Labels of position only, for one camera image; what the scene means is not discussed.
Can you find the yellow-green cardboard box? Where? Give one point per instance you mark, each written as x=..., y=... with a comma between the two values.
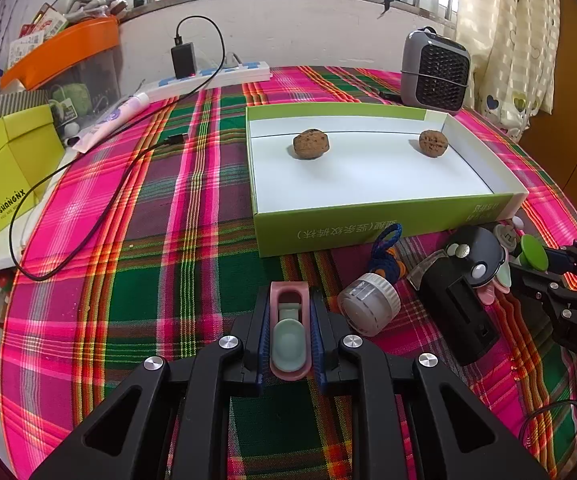
x=3, y=185

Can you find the pink and white tube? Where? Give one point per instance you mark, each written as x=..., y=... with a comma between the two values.
x=108, y=122

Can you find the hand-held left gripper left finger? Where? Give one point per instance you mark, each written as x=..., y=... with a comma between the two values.
x=264, y=345

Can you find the plaid tablecloth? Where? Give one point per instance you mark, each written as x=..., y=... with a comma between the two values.
x=168, y=260

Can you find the green-topped white knob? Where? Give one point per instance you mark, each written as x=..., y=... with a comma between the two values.
x=533, y=254

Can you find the pile of white plastic bags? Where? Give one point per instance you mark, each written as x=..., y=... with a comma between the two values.
x=93, y=0

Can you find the printed paper packets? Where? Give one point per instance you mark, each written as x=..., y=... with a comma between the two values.
x=38, y=30

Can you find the brown walnut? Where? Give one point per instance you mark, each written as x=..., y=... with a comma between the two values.
x=433, y=144
x=311, y=145

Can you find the heart print curtain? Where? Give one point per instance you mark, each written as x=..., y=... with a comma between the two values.
x=508, y=35

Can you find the black rectangular device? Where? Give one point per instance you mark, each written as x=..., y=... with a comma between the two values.
x=461, y=320

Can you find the green and white shallow box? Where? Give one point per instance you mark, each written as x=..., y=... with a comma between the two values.
x=368, y=180

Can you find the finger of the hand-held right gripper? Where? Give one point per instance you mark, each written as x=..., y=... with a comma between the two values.
x=538, y=282
x=558, y=259

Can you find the white round jar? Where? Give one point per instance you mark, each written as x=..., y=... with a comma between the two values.
x=368, y=305

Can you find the small white round stand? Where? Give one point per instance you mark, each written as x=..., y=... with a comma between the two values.
x=507, y=236

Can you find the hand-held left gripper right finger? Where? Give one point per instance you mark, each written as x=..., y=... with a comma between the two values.
x=316, y=342

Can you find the grey desktop heater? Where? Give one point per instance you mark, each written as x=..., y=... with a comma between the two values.
x=433, y=75

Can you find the green pouch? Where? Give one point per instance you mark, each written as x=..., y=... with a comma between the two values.
x=71, y=97

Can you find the white power strip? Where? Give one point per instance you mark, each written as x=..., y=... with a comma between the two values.
x=238, y=71

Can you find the clear bin with orange lid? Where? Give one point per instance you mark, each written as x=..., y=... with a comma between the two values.
x=58, y=45

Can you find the black charger adapter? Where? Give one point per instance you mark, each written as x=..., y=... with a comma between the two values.
x=183, y=60

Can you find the pink clip with grey pad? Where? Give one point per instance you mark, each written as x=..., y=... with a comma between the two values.
x=501, y=280
x=288, y=345

